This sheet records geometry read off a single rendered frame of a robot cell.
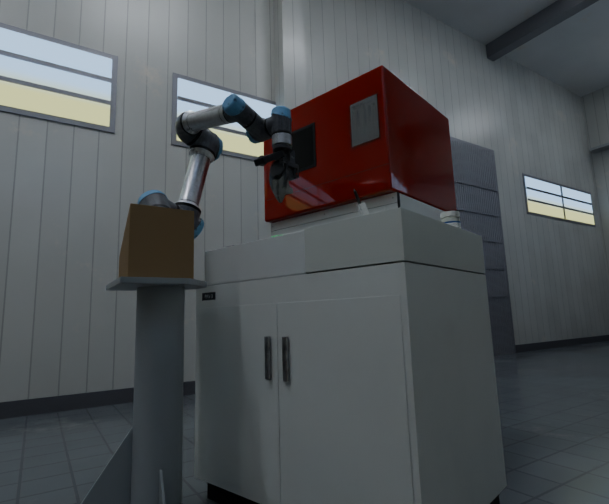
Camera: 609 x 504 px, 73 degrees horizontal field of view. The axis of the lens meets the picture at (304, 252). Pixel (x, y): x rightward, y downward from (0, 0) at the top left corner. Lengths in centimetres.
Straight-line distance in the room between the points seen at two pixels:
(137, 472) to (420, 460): 88
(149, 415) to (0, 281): 267
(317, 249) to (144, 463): 87
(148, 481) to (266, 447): 38
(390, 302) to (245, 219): 348
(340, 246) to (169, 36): 406
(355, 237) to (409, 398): 46
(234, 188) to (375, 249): 347
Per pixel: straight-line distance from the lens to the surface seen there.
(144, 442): 153
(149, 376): 148
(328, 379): 127
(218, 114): 166
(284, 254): 139
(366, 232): 119
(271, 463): 150
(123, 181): 422
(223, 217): 440
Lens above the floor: 68
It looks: 9 degrees up
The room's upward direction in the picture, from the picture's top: 2 degrees counter-clockwise
